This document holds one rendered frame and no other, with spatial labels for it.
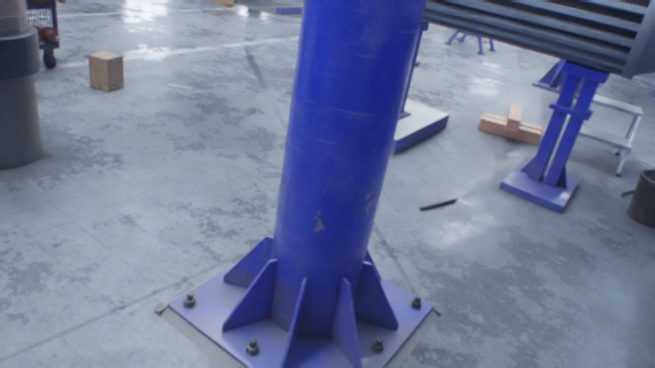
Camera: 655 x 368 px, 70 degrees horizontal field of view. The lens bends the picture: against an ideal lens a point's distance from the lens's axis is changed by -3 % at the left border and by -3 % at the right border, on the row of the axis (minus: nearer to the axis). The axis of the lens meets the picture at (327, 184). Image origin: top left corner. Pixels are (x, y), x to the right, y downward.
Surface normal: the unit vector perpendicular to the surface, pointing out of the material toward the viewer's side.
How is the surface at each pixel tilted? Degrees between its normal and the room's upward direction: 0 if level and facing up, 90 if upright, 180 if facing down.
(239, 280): 90
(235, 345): 0
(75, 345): 0
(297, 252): 90
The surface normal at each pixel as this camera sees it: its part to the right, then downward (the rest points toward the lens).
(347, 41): -0.27, 0.41
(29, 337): 0.16, -0.87
